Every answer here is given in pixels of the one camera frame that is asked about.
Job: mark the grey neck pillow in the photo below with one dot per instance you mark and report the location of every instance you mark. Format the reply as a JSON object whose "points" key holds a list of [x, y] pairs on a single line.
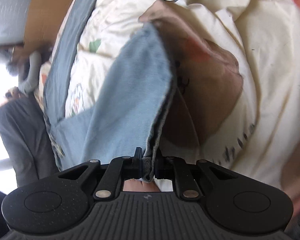
{"points": [[32, 75]]}

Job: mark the light blue denim pants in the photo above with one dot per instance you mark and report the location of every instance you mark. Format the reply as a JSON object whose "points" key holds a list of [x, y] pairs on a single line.
{"points": [[130, 92]]}

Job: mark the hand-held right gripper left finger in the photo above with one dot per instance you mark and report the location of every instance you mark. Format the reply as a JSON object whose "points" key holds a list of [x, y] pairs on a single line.
{"points": [[138, 163]]}

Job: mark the cream bear print blanket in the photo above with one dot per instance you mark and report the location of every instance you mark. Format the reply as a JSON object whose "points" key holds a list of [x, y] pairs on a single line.
{"points": [[227, 80]]}

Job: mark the grey blue bed sheet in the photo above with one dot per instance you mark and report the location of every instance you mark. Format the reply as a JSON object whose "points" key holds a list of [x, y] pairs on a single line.
{"points": [[72, 30]]}

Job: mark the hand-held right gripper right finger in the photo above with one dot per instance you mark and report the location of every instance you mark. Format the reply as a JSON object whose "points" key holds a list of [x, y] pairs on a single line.
{"points": [[159, 166]]}

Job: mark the dark grey pillow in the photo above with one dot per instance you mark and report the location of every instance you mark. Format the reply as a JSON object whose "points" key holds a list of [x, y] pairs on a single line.
{"points": [[20, 135]]}

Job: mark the folded cardboard sheet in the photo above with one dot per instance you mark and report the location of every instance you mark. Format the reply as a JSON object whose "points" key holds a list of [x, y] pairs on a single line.
{"points": [[47, 12]]}

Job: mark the grey plastic-wrapped panel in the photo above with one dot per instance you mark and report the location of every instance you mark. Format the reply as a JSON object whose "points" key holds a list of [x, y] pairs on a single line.
{"points": [[7, 20]]}

